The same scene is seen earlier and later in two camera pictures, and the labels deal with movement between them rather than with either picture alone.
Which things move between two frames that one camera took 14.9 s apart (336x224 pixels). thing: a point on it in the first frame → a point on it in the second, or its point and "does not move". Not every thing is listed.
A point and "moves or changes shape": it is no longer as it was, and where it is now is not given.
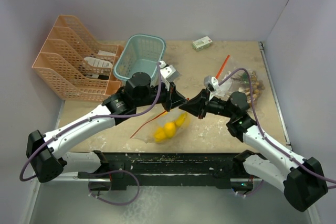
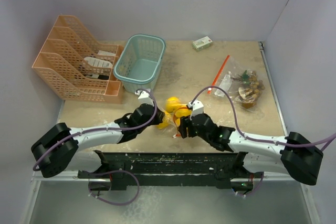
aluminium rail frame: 312,211 does not move
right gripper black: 198,105 → 185,122
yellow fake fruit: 179,121 moves or changes shape
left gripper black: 172,98 → 158,119
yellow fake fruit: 159,135 → 166,119
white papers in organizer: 98,62 does not move
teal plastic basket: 142,54 does not move
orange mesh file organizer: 76,66 does not move
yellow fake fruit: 170,129 → 182,112
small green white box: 202,43 does not move
